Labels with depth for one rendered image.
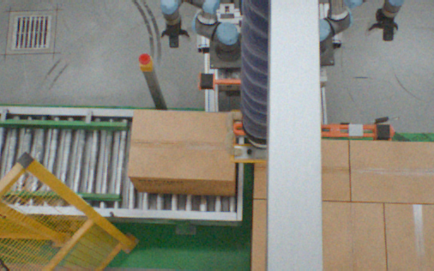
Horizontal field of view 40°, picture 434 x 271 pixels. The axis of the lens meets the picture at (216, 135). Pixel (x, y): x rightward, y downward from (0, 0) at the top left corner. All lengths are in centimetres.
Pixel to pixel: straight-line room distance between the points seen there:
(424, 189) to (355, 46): 138
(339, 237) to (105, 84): 211
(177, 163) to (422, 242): 154
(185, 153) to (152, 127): 25
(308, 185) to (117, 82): 358
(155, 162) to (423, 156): 168
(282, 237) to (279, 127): 21
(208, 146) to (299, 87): 219
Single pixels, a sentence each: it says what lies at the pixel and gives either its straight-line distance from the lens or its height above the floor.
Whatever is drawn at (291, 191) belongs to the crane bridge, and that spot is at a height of 305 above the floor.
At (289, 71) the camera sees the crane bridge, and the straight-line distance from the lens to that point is 119.
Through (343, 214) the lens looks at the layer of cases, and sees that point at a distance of 371.
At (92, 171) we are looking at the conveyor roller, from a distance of 382.
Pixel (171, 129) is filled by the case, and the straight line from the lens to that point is 339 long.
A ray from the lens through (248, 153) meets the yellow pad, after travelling 307.
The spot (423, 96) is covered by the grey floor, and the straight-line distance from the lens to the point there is 466.
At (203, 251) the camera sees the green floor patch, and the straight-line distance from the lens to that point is 417.
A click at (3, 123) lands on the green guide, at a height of 64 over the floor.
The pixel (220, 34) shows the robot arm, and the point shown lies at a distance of 324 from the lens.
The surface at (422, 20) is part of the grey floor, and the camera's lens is 495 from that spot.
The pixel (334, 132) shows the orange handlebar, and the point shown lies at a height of 129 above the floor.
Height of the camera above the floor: 413
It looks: 72 degrees down
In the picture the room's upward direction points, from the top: 7 degrees counter-clockwise
